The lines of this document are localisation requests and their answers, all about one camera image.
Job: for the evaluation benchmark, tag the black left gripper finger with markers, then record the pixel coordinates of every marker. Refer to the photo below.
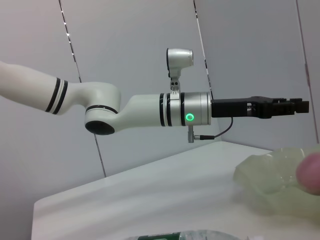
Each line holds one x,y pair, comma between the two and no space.
301,107
292,99

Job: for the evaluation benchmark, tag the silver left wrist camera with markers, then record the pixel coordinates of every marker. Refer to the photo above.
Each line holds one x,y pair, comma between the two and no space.
180,57

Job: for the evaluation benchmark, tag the clear green label water bottle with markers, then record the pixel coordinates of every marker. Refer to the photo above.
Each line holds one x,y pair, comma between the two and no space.
190,235

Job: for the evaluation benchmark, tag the pink peach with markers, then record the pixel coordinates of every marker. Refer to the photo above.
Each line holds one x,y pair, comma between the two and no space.
310,175

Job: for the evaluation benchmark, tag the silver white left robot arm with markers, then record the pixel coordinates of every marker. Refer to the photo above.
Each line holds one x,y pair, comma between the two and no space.
100,100

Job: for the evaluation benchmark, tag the green glass fruit plate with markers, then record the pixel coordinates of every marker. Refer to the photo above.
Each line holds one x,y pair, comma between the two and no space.
265,175

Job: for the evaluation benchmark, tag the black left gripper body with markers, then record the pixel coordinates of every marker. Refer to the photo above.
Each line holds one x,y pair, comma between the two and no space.
232,107

